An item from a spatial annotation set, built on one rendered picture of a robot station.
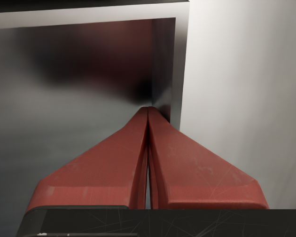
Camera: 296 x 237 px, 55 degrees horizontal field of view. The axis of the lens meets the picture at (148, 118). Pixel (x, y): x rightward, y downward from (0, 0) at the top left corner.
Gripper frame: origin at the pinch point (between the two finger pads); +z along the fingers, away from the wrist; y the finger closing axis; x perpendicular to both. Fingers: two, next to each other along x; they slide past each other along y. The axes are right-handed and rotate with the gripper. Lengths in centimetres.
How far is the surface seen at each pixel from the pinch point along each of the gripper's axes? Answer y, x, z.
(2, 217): 8.5, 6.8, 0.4
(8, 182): 7.4, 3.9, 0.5
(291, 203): -11.3, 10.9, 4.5
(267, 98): -6.5, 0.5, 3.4
